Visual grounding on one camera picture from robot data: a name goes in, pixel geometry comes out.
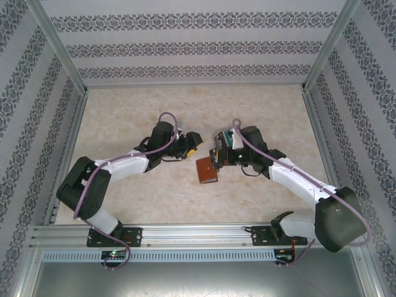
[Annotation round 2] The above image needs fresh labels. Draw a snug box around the brown leather card holder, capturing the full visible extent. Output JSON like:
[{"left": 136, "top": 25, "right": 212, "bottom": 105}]
[{"left": 196, "top": 157, "right": 221, "bottom": 185}]

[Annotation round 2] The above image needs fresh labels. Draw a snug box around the slotted grey cable duct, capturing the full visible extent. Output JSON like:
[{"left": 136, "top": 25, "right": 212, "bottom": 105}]
[{"left": 41, "top": 249, "right": 276, "bottom": 263}]

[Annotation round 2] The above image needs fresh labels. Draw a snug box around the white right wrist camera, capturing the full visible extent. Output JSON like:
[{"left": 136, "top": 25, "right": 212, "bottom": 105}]
[{"left": 230, "top": 129, "right": 244, "bottom": 149}]

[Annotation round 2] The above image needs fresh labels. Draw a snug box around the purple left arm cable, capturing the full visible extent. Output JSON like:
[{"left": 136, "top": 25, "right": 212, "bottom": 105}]
[{"left": 73, "top": 111, "right": 183, "bottom": 272}]

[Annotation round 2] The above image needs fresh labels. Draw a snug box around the aluminium side rail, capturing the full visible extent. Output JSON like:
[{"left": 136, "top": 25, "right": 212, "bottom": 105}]
[
  {"left": 43, "top": 92, "right": 89, "bottom": 226},
  {"left": 301, "top": 89, "right": 352, "bottom": 223}
]

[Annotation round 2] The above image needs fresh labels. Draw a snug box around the controller board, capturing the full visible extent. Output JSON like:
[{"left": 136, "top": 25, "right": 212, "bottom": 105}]
[
  {"left": 101, "top": 249, "right": 127, "bottom": 260},
  {"left": 276, "top": 247, "right": 296, "bottom": 264}
]

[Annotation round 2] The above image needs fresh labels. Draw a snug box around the black VIP card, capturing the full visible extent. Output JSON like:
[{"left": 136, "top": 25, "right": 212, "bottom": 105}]
[{"left": 209, "top": 147, "right": 224, "bottom": 170}]

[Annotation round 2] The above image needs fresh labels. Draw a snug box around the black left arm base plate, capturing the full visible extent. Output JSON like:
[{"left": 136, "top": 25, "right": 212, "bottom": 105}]
[{"left": 86, "top": 226, "right": 144, "bottom": 248}]

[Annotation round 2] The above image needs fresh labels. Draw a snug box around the left controller board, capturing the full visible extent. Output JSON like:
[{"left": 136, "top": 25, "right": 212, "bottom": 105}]
[{"left": 101, "top": 249, "right": 127, "bottom": 260}]

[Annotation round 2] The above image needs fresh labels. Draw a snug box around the aluminium mounting rail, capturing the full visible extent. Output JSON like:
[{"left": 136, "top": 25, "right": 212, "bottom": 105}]
[{"left": 29, "top": 224, "right": 363, "bottom": 248}]

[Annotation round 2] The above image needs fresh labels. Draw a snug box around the metal sheet panel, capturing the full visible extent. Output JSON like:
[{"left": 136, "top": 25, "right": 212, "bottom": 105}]
[{"left": 18, "top": 261, "right": 381, "bottom": 297}]

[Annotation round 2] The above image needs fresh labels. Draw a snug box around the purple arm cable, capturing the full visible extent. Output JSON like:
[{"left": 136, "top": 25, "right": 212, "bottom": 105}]
[
  {"left": 73, "top": 111, "right": 183, "bottom": 272},
  {"left": 231, "top": 118, "right": 371, "bottom": 267}
]

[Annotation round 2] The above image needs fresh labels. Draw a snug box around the clear acrylic card box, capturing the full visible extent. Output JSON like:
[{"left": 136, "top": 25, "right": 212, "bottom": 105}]
[{"left": 212, "top": 128, "right": 236, "bottom": 150}]

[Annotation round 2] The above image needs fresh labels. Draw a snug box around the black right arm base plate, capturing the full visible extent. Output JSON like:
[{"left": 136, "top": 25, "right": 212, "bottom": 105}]
[{"left": 251, "top": 225, "right": 309, "bottom": 248}]

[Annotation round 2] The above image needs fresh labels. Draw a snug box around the right controller board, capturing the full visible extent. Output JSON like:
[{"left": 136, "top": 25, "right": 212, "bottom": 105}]
[{"left": 276, "top": 247, "right": 296, "bottom": 264}]

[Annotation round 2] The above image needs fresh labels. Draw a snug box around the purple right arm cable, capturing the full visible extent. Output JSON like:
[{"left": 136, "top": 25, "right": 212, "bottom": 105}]
[{"left": 231, "top": 118, "right": 371, "bottom": 267}]

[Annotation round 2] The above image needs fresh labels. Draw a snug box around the aluminium frame post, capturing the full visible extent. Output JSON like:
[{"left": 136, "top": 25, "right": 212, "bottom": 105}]
[
  {"left": 301, "top": 0, "right": 361, "bottom": 93},
  {"left": 26, "top": 0, "right": 90, "bottom": 95}
]

